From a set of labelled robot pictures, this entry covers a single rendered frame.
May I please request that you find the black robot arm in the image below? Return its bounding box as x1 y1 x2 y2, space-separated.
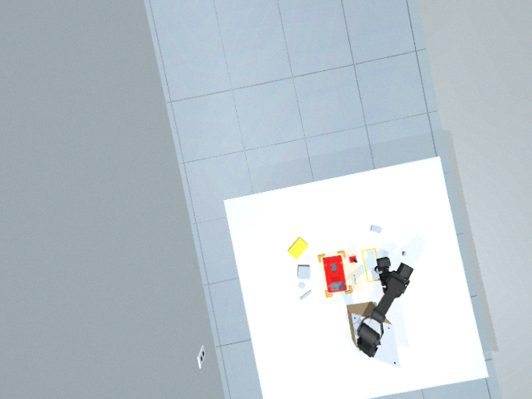
356 262 414 358

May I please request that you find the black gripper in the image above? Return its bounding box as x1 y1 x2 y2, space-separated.
376 257 391 286

